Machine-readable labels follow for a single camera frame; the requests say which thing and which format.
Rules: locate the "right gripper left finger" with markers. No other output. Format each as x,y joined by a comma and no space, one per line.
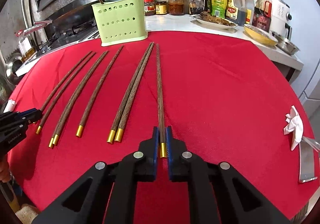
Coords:
139,166

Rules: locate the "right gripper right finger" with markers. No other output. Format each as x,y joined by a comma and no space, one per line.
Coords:
186,166

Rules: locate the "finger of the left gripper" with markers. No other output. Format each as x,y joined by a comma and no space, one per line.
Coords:
29,116

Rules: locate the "wooden chopstick nine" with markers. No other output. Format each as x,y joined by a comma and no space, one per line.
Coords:
161,121

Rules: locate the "wooden chopstick four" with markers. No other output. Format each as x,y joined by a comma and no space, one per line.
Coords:
73,98

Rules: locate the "wooden chopstick eight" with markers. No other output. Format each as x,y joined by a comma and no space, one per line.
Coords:
122,115

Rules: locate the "wooden chopstick five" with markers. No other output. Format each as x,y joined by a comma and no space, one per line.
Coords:
72,120

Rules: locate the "left hand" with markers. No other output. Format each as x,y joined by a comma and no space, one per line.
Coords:
5,174

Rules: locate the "white tissue roll left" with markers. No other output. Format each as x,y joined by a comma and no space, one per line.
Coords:
10,106

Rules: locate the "steel pot lid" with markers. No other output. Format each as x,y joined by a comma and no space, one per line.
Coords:
13,63

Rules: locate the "cooking oil bottle left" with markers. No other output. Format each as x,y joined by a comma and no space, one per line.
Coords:
25,45

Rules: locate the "red tablecloth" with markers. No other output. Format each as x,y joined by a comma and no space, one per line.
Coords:
222,96

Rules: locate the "black wok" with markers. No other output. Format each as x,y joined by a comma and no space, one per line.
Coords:
68,20

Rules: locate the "white tissue right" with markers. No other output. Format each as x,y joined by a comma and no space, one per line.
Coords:
294,126

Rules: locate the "green utensil holder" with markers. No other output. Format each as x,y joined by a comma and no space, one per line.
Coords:
120,22

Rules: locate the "plate of cooked food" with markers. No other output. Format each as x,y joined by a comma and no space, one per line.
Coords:
213,21

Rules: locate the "yellow bowl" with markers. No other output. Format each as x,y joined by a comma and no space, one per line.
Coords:
260,35

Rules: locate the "steel bowl with food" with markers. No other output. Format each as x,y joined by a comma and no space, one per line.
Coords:
285,45

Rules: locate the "red lid chili jar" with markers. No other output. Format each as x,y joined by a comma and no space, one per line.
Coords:
176,7

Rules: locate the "green label bottle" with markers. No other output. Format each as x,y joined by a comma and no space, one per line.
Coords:
218,8

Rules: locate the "large soy sauce jug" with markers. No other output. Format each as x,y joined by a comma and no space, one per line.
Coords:
236,11

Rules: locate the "red handle oil bottle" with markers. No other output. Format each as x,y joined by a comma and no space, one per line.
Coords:
262,15

